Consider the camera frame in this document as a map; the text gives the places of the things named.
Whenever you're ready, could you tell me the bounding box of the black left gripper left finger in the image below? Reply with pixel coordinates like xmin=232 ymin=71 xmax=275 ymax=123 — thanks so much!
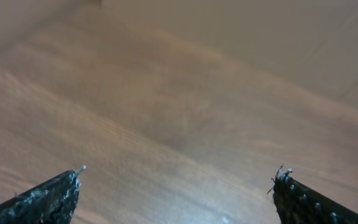
xmin=0 ymin=166 xmax=86 ymax=224

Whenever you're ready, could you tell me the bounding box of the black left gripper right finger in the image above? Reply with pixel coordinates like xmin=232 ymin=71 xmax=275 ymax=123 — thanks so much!
xmin=269 ymin=167 xmax=358 ymax=224

